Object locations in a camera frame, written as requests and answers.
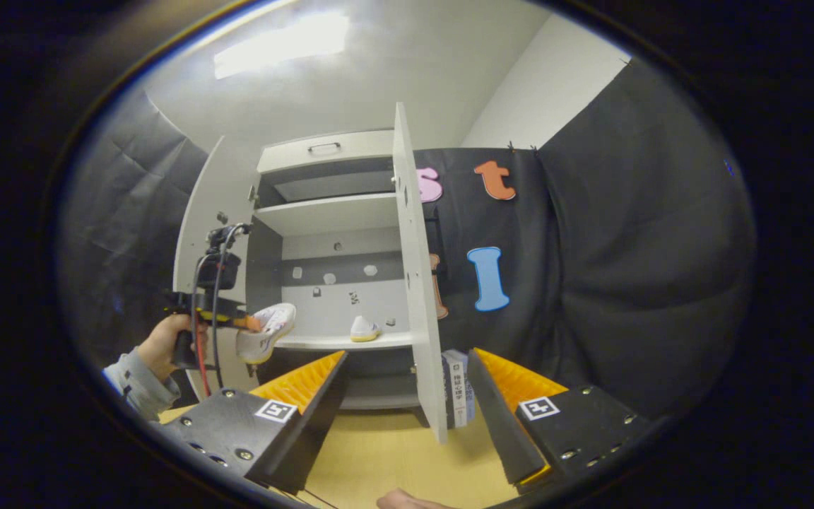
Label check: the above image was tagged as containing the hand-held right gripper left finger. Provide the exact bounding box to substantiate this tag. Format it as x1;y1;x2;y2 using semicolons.
160;350;350;494

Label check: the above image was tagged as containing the red cable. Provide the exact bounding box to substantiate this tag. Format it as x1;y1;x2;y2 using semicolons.
192;254;214;398

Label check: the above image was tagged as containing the black backdrop cloth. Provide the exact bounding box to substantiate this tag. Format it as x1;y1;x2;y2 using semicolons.
61;57;757;419

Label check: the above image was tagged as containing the white cabinet drawer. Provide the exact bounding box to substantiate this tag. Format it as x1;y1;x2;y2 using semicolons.
257;129;395;174

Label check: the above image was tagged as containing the white spine book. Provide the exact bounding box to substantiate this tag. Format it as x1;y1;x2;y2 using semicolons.
449;350;468;428

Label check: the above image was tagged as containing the black cable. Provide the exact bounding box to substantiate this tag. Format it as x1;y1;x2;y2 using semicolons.
209;223;252;391

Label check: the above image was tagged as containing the white shoe cabinet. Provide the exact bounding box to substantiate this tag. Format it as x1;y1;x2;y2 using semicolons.
172;103;449;445

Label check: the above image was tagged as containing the white canvas shoe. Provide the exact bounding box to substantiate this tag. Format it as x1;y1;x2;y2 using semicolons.
235;303;297;365
349;315;382;343

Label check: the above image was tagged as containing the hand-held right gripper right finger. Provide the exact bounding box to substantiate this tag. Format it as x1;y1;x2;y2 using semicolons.
467;348;655;488

